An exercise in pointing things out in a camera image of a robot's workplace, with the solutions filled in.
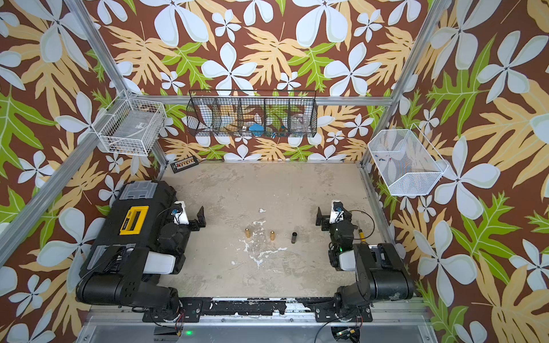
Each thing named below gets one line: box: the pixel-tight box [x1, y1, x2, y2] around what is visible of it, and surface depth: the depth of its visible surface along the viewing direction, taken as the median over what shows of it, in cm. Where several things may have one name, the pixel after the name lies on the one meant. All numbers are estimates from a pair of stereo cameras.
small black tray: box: [170, 155, 200, 174], surface depth 121 cm
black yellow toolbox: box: [78, 180, 178, 278], surface depth 80 cm
